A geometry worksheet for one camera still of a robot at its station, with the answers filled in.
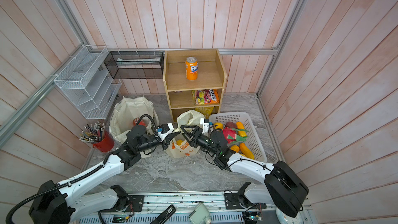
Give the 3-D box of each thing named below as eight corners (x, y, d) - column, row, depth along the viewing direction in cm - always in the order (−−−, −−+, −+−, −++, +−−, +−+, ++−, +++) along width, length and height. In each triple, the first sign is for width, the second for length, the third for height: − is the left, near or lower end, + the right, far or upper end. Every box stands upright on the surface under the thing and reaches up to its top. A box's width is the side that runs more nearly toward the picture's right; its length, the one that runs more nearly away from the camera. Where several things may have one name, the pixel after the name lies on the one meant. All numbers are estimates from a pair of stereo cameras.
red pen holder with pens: (93, 154, 92) (74, 139, 78) (100, 138, 99) (84, 122, 85) (111, 154, 92) (96, 139, 78) (117, 138, 99) (104, 122, 85)
